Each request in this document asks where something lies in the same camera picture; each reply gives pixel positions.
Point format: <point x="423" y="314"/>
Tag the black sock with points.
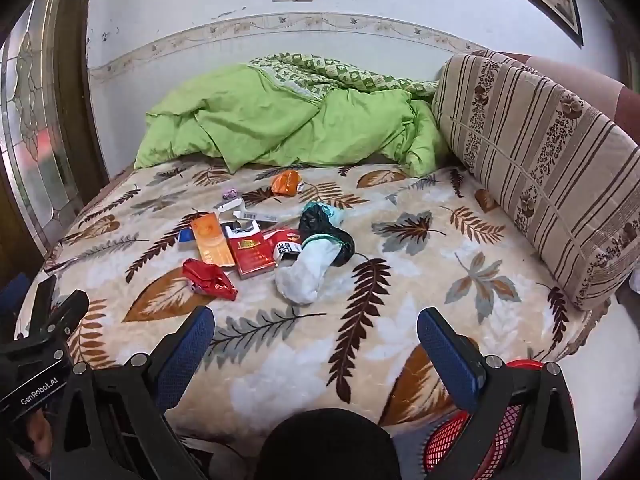
<point x="315" y="222"/>

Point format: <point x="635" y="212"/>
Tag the red plastic mesh basket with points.
<point x="450" y="440"/>

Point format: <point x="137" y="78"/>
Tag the dark cloth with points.
<point x="330" y="450"/>

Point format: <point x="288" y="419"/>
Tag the striped beige cushion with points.
<point x="540" y="160"/>

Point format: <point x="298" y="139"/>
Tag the red white packet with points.
<point x="282" y="237"/>

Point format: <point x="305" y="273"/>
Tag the purple wrapper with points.
<point x="230" y="193"/>

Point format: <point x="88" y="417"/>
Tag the green quilt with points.
<point x="300" y="125"/>

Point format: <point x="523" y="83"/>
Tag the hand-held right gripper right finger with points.
<point x="445" y="355"/>

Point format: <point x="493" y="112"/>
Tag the person's left hand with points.
<point x="36" y="431"/>

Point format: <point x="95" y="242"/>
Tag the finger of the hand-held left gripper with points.
<point x="44" y="305"/>
<point x="70" y="312"/>

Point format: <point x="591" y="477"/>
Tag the teal wipes packet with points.
<point x="336" y="214"/>

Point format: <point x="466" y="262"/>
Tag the white sock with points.
<point x="305" y="280"/>

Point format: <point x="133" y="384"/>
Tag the orange foil wrapper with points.
<point x="286" y="183"/>

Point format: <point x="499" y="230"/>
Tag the orange box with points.
<point x="212" y="240"/>

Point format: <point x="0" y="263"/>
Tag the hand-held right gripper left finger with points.
<point x="187" y="345"/>

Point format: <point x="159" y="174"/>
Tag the red cigarette box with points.
<point x="250" y="255"/>

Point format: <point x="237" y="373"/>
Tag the stained glass wooden door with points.
<point x="40" y="110"/>

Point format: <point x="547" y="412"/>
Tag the long white carton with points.
<point x="255" y="217"/>

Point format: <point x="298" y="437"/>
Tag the red foil wrapper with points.
<point x="205" y="277"/>

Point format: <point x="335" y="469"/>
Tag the blue white small box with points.
<point x="186" y="236"/>

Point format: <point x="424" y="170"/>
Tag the leaf print blanket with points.
<point x="400" y="285"/>

